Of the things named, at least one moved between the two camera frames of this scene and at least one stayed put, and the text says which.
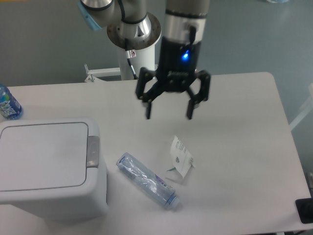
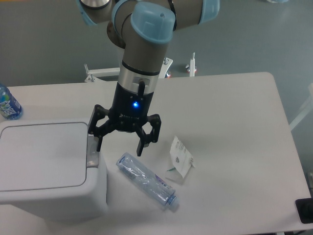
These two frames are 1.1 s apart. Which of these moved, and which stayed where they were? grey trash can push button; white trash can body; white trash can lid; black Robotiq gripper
Moved: black Robotiq gripper
Stayed: white trash can body; white trash can lid; grey trash can push button
